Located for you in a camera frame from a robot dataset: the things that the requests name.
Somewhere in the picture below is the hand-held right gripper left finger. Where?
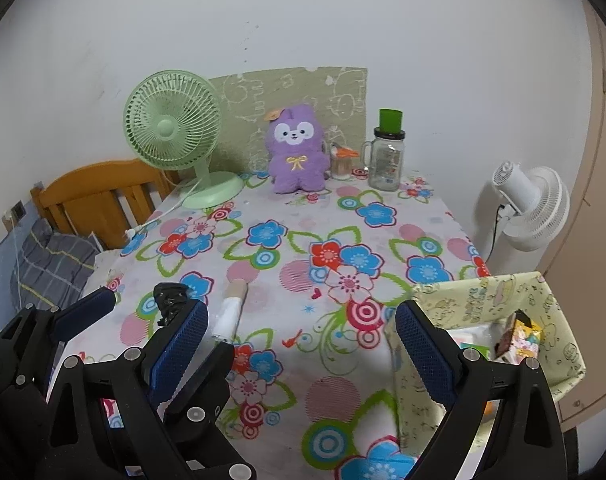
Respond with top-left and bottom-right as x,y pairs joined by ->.
36,299 -> 211,480

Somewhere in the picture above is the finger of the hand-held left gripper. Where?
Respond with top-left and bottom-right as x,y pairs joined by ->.
0,287 -> 118,402
160,342 -> 258,480

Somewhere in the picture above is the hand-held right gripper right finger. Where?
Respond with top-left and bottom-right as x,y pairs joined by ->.
395,301 -> 568,480

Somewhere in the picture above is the black sock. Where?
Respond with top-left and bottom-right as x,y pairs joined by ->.
152,282 -> 190,327

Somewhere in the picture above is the white roll with beige core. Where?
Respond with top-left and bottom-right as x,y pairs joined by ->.
211,281 -> 249,344

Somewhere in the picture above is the yellow cartoon tissue pack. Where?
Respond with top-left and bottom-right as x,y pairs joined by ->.
493,310 -> 544,362

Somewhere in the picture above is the yellow cartoon fabric storage box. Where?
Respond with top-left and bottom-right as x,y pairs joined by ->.
385,271 -> 586,459

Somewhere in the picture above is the white tissue pack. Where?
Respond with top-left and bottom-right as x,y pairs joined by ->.
457,324 -> 500,357

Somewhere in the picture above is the grey striped cloth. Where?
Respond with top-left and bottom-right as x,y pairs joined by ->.
12,218 -> 98,312

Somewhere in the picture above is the wooden chair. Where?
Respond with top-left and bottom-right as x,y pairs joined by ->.
30,158 -> 182,251

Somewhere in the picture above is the floral tablecloth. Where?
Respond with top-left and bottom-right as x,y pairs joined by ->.
58,170 -> 492,480

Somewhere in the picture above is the white standing fan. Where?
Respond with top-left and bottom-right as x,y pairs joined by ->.
492,161 -> 572,253

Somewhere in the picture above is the glass mug jar green lid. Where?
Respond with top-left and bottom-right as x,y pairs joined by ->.
360,108 -> 407,192

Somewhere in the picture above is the green desk fan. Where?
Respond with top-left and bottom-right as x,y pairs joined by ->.
123,69 -> 244,209

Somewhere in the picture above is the small jar with orange lid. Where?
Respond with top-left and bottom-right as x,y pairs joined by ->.
330,142 -> 358,181

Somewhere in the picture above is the purple plush toy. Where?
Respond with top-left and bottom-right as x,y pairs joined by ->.
266,104 -> 332,195

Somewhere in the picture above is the beige wooden door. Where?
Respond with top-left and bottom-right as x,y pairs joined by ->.
537,0 -> 606,432

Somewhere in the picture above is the white fan power cable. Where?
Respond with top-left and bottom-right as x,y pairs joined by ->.
124,180 -> 205,239

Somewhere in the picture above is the black fan cable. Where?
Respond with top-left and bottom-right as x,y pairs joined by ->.
484,203 -> 507,267

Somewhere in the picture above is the green patterned wall sticker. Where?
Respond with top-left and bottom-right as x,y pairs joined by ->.
208,65 -> 369,177

